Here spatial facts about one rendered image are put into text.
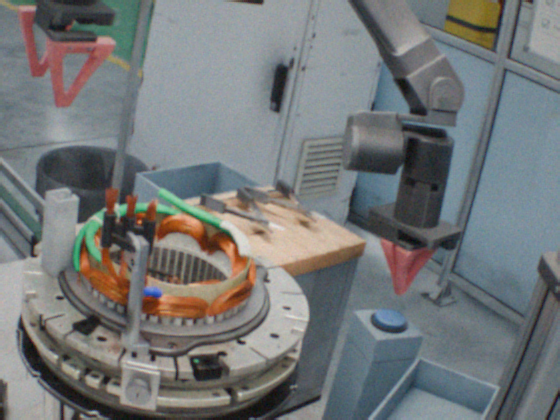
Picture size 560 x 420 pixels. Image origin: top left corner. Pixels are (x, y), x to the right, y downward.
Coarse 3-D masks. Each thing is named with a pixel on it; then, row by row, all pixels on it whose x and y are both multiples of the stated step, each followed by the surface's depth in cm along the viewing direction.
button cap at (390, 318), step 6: (378, 312) 104; (384, 312) 104; (390, 312) 104; (396, 312) 105; (378, 318) 103; (384, 318) 103; (390, 318) 103; (396, 318) 103; (402, 318) 103; (378, 324) 103; (384, 324) 102; (390, 324) 102; (396, 324) 102; (402, 324) 103
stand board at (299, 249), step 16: (176, 208) 117; (240, 208) 120; (272, 208) 122; (240, 224) 115; (288, 224) 118; (304, 224) 119; (320, 224) 120; (336, 224) 122; (256, 240) 111; (272, 240) 112; (288, 240) 113; (304, 240) 114; (320, 240) 115; (336, 240) 116; (352, 240) 117; (272, 256) 108; (288, 256) 109; (304, 256) 110; (320, 256) 112; (336, 256) 114; (352, 256) 117; (288, 272) 108; (304, 272) 111
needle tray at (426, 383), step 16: (416, 368) 91; (432, 368) 91; (448, 368) 90; (400, 384) 86; (416, 384) 92; (432, 384) 91; (448, 384) 90; (464, 384) 89; (480, 384) 88; (384, 400) 82; (400, 400) 90; (416, 400) 90; (432, 400) 90; (448, 400) 91; (464, 400) 90; (480, 400) 89; (384, 416) 85; (400, 416) 87; (416, 416) 87; (432, 416) 87; (448, 416) 88; (464, 416) 88; (480, 416) 89
